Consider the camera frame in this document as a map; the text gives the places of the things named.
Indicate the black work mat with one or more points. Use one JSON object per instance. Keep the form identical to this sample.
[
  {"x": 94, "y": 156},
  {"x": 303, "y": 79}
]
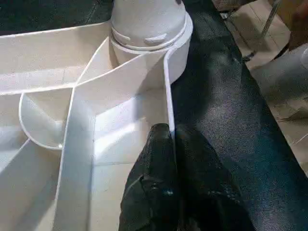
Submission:
[{"x": 228, "y": 108}]

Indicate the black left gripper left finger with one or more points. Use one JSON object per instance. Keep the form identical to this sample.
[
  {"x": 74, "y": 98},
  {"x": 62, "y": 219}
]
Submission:
[{"x": 151, "y": 183}]

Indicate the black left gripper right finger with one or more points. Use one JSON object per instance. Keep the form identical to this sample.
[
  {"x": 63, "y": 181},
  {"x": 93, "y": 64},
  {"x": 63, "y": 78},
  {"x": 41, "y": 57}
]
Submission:
[{"x": 207, "y": 187}]

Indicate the white plastic table leg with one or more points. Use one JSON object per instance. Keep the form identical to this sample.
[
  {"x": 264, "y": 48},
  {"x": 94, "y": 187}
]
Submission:
[{"x": 149, "y": 21}]

